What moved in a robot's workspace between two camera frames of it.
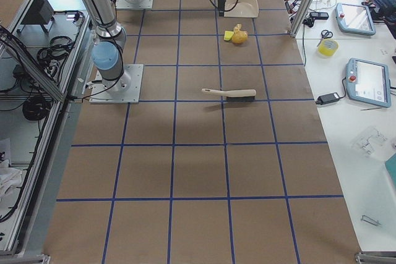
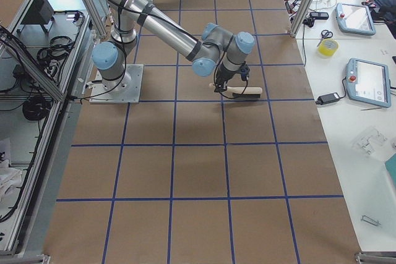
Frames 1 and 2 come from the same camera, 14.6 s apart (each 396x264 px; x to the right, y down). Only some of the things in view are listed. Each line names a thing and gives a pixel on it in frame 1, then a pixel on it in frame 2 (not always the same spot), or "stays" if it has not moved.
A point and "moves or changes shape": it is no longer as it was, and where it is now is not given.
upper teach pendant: [355, 19] stays
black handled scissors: [325, 34] stays
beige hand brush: [235, 95] moves or changes shape
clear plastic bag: [369, 140] stays
